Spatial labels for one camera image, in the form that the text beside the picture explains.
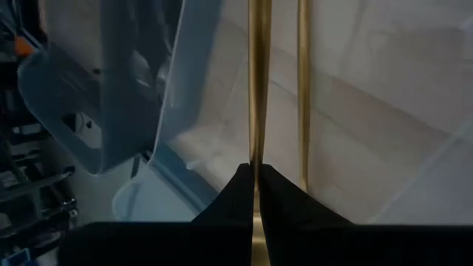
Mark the frosted plastic bin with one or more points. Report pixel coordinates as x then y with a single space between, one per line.
122 92

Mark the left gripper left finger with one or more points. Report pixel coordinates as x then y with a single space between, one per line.
184 244

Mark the clear plastic bin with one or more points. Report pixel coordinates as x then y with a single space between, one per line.
369 111

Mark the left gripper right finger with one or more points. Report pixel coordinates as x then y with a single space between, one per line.
332 247

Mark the small orange object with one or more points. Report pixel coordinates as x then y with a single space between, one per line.
23 46

